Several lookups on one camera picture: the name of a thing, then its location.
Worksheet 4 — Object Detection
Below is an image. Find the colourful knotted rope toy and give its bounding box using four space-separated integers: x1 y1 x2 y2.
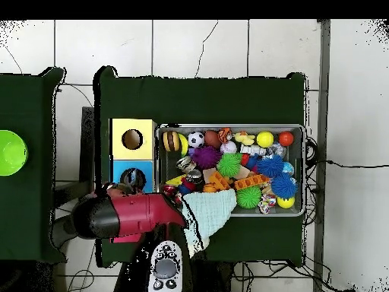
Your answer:
258 194 277 214

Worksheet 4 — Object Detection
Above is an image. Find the small soccer ball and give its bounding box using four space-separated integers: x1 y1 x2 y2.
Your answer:
187 130 206 149

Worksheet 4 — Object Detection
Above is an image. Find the blue furry puffer ball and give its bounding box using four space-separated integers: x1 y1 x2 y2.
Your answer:
270 172 299 198

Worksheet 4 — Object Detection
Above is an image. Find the purple spiky ball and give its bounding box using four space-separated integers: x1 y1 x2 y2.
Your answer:
191 144 223 170

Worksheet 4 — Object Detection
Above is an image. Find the green clothed side table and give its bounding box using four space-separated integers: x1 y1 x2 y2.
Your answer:
0 66 68 265

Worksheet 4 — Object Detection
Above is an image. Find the yellow ball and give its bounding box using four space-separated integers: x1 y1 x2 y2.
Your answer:
256 130 275 149

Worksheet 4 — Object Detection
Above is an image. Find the toy hamburger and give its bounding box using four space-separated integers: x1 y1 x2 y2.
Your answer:
162 130 182 152

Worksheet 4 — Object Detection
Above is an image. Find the wooden box with three holes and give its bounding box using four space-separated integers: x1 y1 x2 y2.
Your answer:
108 117 159 244

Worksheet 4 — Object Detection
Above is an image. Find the shallow wire mesh bin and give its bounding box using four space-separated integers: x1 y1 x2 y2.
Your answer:
153 122 306 218

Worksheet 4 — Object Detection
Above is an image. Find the dark grey stand base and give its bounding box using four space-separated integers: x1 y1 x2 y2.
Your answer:
49 212 77 249

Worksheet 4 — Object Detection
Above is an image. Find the green spiky ball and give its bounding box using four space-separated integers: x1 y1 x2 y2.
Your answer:
216 152 243 179

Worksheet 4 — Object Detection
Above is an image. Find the crushed red soda can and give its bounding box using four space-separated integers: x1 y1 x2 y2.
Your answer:
162 183 179 198

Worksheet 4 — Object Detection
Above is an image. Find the black cable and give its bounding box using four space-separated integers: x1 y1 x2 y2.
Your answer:
305 159 389 170

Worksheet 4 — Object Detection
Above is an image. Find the black upright panel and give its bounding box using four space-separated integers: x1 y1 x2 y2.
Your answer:
79 106 96 202

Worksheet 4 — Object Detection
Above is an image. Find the grey floor cable cover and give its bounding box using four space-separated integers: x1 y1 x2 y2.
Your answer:
312 19 332 292

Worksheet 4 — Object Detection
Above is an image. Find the green plastic bowl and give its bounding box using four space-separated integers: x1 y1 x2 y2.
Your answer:
0 129 29 176

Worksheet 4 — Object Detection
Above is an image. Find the light blue muslin cloth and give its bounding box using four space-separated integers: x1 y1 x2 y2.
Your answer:
181 188 238 244

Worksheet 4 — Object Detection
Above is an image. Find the crushed clear plastic bottle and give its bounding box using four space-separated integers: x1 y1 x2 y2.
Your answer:
121 168 147 190

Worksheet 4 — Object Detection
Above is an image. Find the dark green table cloth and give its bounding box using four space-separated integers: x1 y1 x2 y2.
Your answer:
93 65 306 268

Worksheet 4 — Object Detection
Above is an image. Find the orange ball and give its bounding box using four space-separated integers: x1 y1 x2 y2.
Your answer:
278 130 295 148

